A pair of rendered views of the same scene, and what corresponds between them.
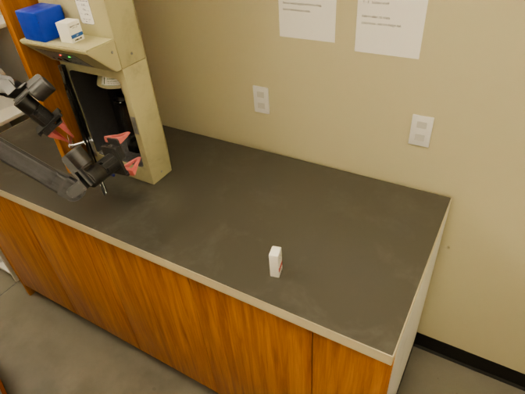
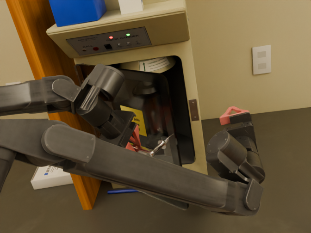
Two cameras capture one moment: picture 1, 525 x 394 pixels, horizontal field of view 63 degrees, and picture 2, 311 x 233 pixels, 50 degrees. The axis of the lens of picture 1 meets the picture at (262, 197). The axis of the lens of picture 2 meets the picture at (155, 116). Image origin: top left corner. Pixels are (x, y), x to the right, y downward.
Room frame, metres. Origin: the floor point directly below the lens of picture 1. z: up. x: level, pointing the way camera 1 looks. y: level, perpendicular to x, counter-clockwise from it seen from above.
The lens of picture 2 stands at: (0.67, 0.87, 1.65)
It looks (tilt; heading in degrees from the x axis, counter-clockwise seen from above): 28 degrees down; 337
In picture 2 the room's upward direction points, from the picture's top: 11 degrees counter-clockwise
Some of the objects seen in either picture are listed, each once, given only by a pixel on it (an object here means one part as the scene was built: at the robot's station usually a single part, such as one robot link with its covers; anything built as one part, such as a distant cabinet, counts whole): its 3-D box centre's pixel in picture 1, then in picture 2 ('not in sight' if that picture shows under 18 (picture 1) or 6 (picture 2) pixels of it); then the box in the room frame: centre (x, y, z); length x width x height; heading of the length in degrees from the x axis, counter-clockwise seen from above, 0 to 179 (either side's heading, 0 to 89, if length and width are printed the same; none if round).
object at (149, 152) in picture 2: (75, 139); (145, 146); (1.33, 0.63, 1.20); 0.10 x 0.05 x 0.03; 23
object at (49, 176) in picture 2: not in sight; (57, 171); (1.77, 0.83, 0.96); 0.16 x 0.12 x 0.04; 63
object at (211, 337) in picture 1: (187, 261); not in sight; (1.44, 0.38, 0.45); 2.05 x 0.67 x 0.90; 57
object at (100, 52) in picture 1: (70, 54); (121, 34); (1.43, 0.59, 1.46); 0.32 x 0.12 x 0.10; 57
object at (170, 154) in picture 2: (82, 130); (133, 137); (1.41, 0.63, 1.19); 0.30 x 0.01 x 0.40; 23
